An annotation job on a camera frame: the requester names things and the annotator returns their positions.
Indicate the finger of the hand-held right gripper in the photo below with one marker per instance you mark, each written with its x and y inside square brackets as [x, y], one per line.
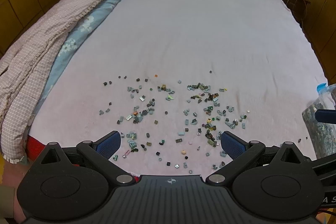
[325, 116]
[326, 167]

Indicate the small toy bricks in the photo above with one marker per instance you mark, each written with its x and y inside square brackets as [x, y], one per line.
[168, 113]

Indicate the red cloth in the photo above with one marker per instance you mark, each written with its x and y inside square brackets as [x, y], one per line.
[35, 146]

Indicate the heap of mixed toy bricks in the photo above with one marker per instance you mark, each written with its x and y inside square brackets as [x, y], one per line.
[321, 137]

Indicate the dark wooden nightstand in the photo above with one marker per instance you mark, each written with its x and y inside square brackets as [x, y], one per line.
[294, 1]

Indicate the blue floral quilt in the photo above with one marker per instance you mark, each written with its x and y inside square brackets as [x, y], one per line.
[86, 22]

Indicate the clear plastic container blue latches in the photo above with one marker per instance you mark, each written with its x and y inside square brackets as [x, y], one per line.
[324, 100]

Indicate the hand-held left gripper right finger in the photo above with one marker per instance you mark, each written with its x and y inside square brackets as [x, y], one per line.
[232, 145]

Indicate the pink checked quilt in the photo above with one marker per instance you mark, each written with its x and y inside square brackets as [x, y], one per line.
[52, 24]

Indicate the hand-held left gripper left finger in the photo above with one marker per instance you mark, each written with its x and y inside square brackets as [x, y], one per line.
[109, 144]

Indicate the colourful foam floor mat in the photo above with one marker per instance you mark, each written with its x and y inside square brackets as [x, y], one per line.
[2, 169]

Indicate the wooden desk with drawers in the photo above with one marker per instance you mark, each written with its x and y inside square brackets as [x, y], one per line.
[321, 19]

